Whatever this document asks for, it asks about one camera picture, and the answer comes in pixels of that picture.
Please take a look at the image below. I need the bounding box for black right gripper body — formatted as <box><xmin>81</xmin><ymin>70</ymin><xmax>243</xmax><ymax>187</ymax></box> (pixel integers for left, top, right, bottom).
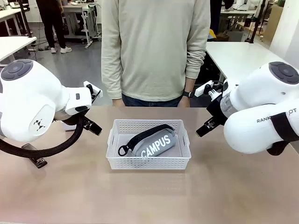
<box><xmin>206</xmin><ymin>94</ymin><xmax>228</xmax><ymax>126</ymax></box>

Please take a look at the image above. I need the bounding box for black stand pole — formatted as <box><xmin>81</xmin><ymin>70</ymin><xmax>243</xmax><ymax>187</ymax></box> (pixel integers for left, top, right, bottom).
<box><xmin>18</xmin><ymin>0</ymin><xmax>33</xmax><ymax>38</ymax></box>

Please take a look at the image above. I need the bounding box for brown cardboard box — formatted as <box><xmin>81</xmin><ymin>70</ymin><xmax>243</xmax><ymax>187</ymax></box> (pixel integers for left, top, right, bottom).
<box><xmin>271</xmin><ymin>4</ymin><xmax>287</xmax><ymax>43</ymax></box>

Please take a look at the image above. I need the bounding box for black tripod pole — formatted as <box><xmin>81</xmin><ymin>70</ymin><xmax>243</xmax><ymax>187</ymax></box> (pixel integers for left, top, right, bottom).
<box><xmin>247</xmin><ymin>0</ymin><xmax>266</xmax><ymax>44</ymax></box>

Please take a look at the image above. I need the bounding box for background person in black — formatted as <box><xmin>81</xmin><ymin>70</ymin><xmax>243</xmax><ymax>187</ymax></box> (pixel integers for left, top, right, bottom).
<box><xmin>36</xmin><ymin>0</ymin><xmax>72</xmax><ymax>55</ymax></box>

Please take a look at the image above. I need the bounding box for person's left hand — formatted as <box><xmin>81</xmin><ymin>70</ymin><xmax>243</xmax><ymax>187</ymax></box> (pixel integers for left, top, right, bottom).
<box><xmin>178</xmin><ymin>97</ymin><xmax>195</xmax><ymax>107</ymax></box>

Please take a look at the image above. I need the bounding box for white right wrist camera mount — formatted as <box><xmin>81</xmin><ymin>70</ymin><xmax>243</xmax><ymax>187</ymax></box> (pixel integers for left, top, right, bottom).
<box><xmin>195</xmin><ymin>80</ymin><xmax>223</xmax><ymax>98</ymax></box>

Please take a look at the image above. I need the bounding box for white cardboard box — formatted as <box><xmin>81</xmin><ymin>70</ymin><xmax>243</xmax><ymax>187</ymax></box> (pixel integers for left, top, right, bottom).
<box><xmin>62</xmin><ymin>120</ymin><xmax>78</xmax><ymax>132</ymax></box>

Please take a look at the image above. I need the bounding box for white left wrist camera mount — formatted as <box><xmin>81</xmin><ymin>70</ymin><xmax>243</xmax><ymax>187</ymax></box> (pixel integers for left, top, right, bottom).
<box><xmin>83</xmin><ymin>80</ymin><xmax>103</xmax><ymax>100</ymax></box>

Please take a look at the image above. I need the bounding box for white side table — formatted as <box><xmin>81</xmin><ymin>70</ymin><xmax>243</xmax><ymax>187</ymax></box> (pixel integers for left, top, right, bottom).
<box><xmin>0</xmin><ymin>36</ymin><xmax>37</xmax><ymax>67</ymax></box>

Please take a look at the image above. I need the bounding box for black strap on right arm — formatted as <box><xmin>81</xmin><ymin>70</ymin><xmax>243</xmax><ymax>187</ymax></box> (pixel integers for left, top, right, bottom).
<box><xmin>266</xmin><ymin>111</ymin><xmax>299</xmax><ymax>156</ymax></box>

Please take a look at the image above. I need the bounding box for black stapler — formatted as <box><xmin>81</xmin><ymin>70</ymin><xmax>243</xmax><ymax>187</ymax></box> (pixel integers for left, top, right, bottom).
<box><xmin>21</xmin><ymin>143</ymin><xmax>48</xmax><ymax>169</ymax></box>

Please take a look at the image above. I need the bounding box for person's left forearm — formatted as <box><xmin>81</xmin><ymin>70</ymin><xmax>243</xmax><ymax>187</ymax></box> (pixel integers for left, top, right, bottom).
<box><xmin>184</xmin><ymin>39</ymin><xmax>211</xmax><ymax>94</ymax></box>

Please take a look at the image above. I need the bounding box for white background desk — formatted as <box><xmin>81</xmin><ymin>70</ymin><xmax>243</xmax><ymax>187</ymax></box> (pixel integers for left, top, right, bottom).
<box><xmin>62</xmin><ymin>1</ymin><xmax>101</xmax><ymax>49</ymax></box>

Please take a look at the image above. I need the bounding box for person's right forearm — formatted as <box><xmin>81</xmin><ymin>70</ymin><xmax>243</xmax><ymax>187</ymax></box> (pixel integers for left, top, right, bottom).
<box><xmin>101</xmin><ymin>44</ymin><xmax>122</xmax><ymax>100</ymax></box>

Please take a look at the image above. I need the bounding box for white perforated plastic basket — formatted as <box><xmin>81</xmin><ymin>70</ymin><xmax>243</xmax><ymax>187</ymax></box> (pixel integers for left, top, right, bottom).
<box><xmin>106</xmin><ymin>119</ymin><xmax>192</xmax><ymax>170</ymax></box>

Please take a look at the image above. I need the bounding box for gray CAMPUS zipper pouch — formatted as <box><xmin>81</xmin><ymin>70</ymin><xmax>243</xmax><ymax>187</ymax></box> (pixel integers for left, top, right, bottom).
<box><xmin>118</xmin><ymin>124</ymin><xmax>178</xmax><ymax>159</ymax></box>

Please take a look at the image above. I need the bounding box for black braided cable sleeve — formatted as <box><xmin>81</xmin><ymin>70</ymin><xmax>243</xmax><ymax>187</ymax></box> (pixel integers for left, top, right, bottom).
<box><xmin>0</xmin><ymin>115</ymin><xmax>86</xmax><ymax>156</ymax></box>

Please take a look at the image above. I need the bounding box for white long table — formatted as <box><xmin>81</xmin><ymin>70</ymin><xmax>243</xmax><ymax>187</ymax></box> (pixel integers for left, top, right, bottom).
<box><xmin>205</xmin><ymin>41</ymin><xmax>294</xmax><ymax>82</ymax></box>

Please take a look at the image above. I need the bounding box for person in beige sweater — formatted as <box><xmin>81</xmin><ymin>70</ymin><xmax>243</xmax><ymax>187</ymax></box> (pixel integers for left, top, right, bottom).
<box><xmin>100</xmin><ymin>0</ymin><xmax>212</xmax><ymax>108</ymax></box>

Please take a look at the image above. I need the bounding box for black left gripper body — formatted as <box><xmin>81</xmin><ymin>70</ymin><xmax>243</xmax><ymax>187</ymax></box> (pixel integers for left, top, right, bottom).
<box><xmin>54</xmin><ymin>108</ymin><xmax>86</xmax><ymax>126</ymax></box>

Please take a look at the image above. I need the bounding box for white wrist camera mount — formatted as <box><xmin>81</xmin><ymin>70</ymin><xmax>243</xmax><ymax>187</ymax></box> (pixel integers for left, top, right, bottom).
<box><xmin>195</xmin><ymin>80</ymin><xmax>223</xmax><ymax>98</ymax></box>
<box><xmin>83</xmin><ymin>80</ymin><xmax>103</xmax><ymax>100</ymax></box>

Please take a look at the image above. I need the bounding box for white background workbench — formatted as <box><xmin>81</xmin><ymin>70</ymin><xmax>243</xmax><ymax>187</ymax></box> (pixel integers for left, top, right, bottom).
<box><xmin>219</xmin><ymin>9</ymin><xmax>256</xmax><ymax>35</ymax></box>

